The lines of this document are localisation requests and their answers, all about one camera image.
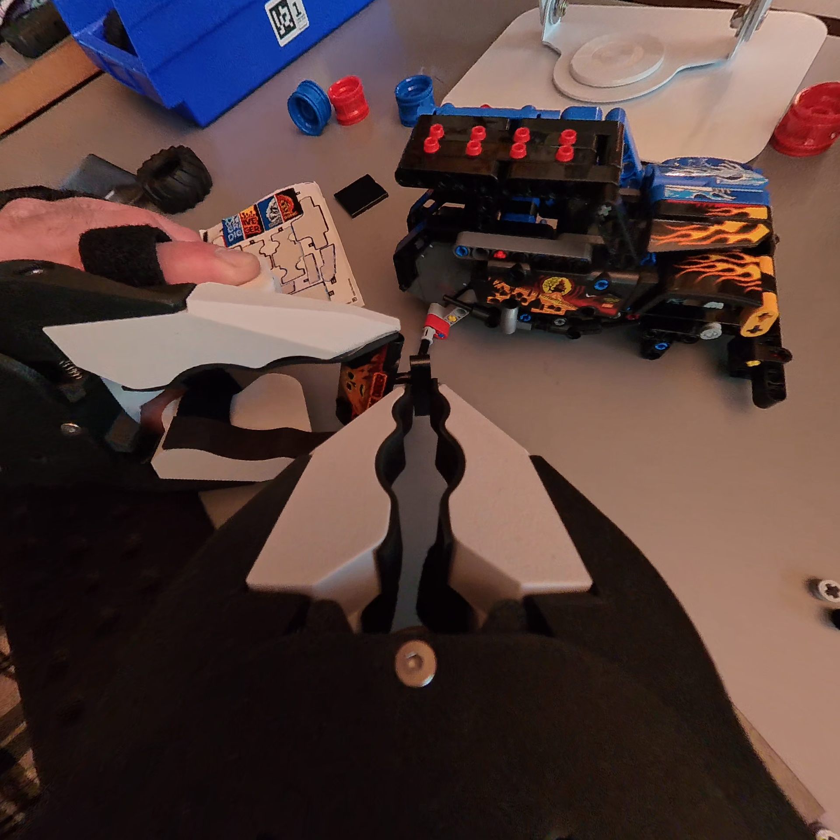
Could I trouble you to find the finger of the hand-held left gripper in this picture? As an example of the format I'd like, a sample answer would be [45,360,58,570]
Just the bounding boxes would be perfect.
[149,372,345,483]
[42,283,405,392]

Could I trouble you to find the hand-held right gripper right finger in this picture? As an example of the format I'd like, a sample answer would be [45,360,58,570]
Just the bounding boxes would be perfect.
[418,381,594,631]

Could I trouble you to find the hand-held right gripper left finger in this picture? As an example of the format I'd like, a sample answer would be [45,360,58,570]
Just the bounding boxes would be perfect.
[247,385,418,631]

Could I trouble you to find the flame-printed brick panel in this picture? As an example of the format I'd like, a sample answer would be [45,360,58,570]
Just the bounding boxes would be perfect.
[336,344,401,424]

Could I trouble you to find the red-tipped grey axle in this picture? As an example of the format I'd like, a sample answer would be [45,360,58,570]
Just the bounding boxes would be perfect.
[415,305,468,362]

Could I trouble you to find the blue black brick truck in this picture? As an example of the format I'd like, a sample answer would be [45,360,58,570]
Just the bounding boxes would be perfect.
[392,103,791,408]

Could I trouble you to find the grey desk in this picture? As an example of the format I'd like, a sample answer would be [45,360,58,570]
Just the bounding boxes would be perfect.
[0,0,840,840]

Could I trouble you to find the person's left hand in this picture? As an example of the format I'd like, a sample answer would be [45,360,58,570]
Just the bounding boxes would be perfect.
[0,195,263,292]

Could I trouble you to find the white sticker sheet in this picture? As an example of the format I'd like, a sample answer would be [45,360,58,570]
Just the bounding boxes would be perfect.
[200,182,364,311]

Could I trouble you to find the black rubber tire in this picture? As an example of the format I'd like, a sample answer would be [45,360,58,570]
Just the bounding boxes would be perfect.
[138,145,214,215]

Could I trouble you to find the black square plate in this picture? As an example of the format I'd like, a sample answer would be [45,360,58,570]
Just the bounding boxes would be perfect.
[334,175,391,219]

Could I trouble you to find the blue wheel hub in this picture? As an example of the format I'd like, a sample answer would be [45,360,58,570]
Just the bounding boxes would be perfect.
[288,80,334,136]
[394,74,437,127]

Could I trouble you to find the small red wheel hub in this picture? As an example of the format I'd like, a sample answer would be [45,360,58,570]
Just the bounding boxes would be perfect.
[329,77,371,127]

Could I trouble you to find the blue storage bin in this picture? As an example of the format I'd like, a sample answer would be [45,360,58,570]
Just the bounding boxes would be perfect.
[53,0,375,128]

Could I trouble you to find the person's plaid shirt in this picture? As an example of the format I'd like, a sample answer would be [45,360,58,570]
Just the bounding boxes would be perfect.
[0,617,30,795]

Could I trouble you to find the scattered small brick pieces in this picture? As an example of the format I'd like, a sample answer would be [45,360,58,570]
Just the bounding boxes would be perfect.
[804,574,840,631]

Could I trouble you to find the white book stand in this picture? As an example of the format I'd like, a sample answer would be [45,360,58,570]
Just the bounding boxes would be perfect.
[440,0,830,165]

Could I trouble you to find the large red wheel hub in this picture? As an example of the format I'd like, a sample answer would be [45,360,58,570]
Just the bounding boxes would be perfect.
[772,82,840,160]

